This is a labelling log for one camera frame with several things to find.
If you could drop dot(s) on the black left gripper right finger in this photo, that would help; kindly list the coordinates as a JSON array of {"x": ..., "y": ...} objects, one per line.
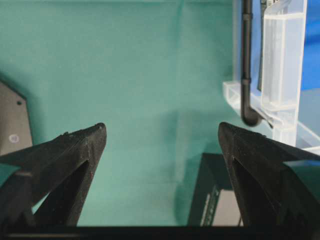
[{"x": 267, "y": 190}]

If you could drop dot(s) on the black case handle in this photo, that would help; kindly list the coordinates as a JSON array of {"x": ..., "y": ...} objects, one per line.
[{"x": 248, "y": 115}]

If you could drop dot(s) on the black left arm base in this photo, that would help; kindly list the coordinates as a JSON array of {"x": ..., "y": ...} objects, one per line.
[{"x": 15, "y": 129}]

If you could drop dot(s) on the clear plastic storage case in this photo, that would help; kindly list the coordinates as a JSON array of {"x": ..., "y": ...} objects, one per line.
[{"x": 289, "y": 115}]

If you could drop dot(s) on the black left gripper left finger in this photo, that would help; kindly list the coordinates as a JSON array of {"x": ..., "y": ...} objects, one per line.
[{"x": 47, "y": 184}]

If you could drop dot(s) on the black RealSense box top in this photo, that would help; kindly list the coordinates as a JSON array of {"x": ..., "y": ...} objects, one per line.
[{"x": 214, "y": 202}]

